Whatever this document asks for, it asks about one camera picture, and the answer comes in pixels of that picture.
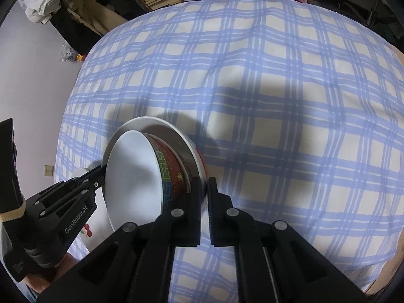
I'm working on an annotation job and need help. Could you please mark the white wall socket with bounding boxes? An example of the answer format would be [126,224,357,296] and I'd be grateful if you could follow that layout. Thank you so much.
[44,165,54,176]

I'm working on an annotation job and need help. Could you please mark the cherry plate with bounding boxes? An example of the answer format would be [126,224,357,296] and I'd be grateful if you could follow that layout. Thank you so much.
[80,181,114,252]

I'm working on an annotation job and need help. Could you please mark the cherry pattern bowl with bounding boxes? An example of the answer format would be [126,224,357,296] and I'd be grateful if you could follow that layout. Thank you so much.
[102,116,208,194]

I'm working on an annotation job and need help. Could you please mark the red patterned bowl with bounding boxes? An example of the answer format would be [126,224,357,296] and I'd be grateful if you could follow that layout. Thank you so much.
[144,133,190,211]

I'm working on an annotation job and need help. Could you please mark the left hand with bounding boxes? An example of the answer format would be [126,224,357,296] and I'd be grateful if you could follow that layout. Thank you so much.
[22,253,78,294]

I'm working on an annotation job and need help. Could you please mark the small white bowl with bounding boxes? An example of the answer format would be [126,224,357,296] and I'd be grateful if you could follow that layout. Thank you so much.
[103,130,163,230]

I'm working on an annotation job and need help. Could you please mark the blue plaid tablecloth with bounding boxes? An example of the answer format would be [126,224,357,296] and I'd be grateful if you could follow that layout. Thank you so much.
[56,0,403,289]

